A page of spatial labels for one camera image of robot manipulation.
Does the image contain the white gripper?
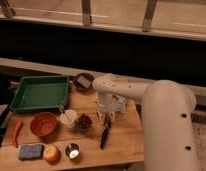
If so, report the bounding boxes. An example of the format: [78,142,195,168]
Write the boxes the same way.
[97,94,115,125]

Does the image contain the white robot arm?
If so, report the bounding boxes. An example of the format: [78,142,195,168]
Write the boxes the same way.
[92,74,199,171]

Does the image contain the glass bowl of red berries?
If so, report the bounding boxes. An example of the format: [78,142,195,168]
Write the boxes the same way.
[76,114,92,131]

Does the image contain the dark brown bowl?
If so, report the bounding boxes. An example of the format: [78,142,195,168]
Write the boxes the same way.
[73,73,94,92]

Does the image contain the white cup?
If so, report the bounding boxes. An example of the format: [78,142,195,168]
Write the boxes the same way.
[60,109,77,129]

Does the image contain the white spoon in cup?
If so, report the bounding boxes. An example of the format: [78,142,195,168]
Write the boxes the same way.
[59,105,70,123]

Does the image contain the grey sponge block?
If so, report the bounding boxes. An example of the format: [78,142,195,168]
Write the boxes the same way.
[77,76,91,88]

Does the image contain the small metal cup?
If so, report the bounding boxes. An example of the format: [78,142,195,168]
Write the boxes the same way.
[65,143,80,159]

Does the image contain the orange apple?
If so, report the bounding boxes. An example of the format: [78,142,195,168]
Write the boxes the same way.
[43,145,60,164]

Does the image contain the green plastic tray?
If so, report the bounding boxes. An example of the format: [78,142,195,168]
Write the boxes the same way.
[10,75,69,113]

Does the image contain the blue sponge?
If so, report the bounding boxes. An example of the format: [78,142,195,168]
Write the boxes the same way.
[18,144,44,160]

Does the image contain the red chili pepper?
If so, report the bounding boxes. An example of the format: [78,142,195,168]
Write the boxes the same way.
[12,120,23,147]

